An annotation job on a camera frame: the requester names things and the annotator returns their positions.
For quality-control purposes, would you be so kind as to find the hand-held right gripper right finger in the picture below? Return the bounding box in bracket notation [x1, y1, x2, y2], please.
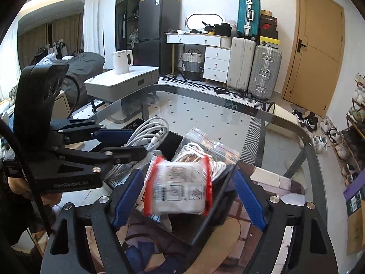
[232, 170, 340, 274]

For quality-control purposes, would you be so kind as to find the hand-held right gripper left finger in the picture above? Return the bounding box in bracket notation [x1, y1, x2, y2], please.
[40, 168, 146, 274]

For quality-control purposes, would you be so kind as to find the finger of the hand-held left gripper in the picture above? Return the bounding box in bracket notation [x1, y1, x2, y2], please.
[50, 118, 134, 147]
[54, 145, 149, 169]

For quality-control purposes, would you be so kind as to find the grey charging cable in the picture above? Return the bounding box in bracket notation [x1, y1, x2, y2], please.
[110, 116, 170, 184]

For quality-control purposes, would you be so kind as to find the black cardboard box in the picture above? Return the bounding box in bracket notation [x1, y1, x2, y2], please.
[104, 117, 243, 246]

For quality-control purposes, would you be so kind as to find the red-trimmed bag of white cloth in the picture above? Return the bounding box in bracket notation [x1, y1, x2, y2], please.
[143, 155, 213, 216]

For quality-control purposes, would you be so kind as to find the zip bag of white rope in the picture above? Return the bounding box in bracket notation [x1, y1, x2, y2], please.
[174, 127, 240, 183]

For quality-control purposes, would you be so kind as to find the person's left hand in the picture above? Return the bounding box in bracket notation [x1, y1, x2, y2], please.
[7, 177, 62, 209]

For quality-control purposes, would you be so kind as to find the beige cabinet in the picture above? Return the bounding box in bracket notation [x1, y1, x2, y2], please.
[53, 93, 72, 120]

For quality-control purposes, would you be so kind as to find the white low side table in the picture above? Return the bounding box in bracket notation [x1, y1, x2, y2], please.
[84, 65, 160, 112]

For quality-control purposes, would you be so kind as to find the black bean bag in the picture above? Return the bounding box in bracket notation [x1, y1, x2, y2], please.
[61, 52, 106, 103]

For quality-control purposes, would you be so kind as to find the printed cartoon table mat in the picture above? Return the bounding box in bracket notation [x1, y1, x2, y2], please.
[86, 166, 308, 274]

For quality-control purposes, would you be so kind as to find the hanging clothes rack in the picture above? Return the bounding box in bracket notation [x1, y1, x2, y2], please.
[31, 41, 83, 63]

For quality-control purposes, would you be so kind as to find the black and white patterned rug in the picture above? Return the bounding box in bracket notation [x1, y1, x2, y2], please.
[158, 76, 267, 166]

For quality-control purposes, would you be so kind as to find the white electric kettle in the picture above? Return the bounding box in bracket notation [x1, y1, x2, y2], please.
[112, 49, 133, 75]

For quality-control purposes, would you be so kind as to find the brown curtain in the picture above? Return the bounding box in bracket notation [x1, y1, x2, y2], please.
[18, 21, 84, 66]

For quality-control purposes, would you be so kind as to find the pile of shoes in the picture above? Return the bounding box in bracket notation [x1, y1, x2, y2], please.
[291, 104, 341, 152]

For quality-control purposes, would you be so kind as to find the white sheer curtain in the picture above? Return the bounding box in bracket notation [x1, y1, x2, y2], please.
[83, 0, 117, 70]

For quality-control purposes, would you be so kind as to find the grey woven basket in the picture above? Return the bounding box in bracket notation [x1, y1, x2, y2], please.
[182, 49, 205, 73]

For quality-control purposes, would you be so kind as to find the black refrigerator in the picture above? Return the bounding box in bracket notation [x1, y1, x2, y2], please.
[139, 0, 181, 76]

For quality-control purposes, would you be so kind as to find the shoe rack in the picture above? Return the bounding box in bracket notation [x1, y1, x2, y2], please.
[334, 74, 365, 187]

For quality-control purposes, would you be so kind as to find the black glass display cabinet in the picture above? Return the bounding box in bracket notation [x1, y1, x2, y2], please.
[115, 0, 162, 60]

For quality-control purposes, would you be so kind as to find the white dresser desk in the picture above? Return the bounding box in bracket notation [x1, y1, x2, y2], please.
[166, 31, 232, 84]

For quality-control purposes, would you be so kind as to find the silver suitcase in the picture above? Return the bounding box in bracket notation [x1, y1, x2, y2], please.
[248, 44, 283, 102]

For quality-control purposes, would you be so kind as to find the white suitcase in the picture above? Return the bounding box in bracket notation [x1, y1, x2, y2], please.
[227, 37, 256, 92]

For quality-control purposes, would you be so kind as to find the oval mirror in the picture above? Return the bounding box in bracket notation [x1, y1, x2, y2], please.
[185, 13, 226, 32]

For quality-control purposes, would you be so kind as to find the tan wooden door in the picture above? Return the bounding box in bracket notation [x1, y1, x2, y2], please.
[282, 0, 345, 117]

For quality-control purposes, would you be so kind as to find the stack of shoe boxes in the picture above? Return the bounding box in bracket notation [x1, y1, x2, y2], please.
[258, 9, 278, 46]

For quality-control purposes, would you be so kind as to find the teal suitcase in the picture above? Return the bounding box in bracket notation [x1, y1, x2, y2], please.
[237, 0, 261, 37]

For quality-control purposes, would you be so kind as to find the thin black cable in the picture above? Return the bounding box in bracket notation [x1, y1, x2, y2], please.
[64, 76, 82, 119]

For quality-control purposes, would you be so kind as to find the thick black cable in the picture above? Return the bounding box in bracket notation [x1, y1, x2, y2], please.
[0, 118, 53, 236]

